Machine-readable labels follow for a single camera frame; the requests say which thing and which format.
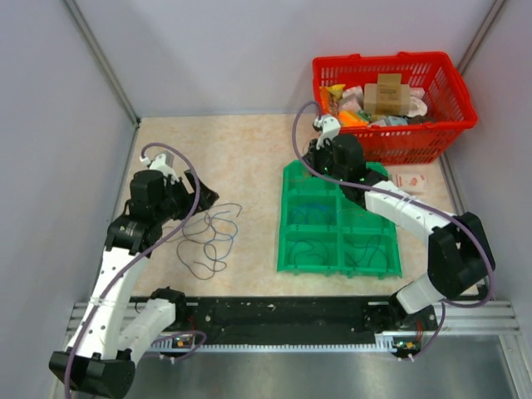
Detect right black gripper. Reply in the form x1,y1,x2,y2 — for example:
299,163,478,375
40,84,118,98
302,135,347,183

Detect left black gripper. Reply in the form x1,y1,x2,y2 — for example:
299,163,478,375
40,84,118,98
154,169,218,224

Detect cable bundle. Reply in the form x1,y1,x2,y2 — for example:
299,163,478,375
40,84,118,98
162,202,243,282

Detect blue wires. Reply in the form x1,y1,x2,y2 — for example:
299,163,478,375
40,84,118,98
290,202,333,225

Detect dark wire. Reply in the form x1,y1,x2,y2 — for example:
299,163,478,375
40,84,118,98
347,234,392,268
288,238,329,267

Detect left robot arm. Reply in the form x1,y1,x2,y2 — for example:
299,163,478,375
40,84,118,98
49,146,219,398

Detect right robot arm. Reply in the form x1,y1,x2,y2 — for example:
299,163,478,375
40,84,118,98
300,114,495,329

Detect orange snack packet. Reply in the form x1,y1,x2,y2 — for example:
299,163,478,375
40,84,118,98
337,111,369,128

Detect yellow snack packet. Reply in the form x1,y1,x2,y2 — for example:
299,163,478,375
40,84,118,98
325,84,345,101

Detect green compartment tray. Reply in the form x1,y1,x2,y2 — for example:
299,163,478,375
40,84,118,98
277,160,402,278

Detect brown cardboard box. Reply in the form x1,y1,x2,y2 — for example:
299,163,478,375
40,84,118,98
363,73,411,116

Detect white red snack packet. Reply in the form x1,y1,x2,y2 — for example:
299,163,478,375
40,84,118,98
392,172,428,195

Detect red plastic basket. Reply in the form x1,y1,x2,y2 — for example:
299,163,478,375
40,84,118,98
313,52,478,165

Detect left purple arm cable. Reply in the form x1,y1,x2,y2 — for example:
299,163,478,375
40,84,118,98
62,142,203,399

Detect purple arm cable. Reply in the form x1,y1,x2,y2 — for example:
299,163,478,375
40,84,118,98
62,142,203,399
291,101,496,308

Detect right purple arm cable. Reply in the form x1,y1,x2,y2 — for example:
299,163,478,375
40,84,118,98
291,101,496,308

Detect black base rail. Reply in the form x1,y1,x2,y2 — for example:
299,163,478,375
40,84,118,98
136,295,437,346

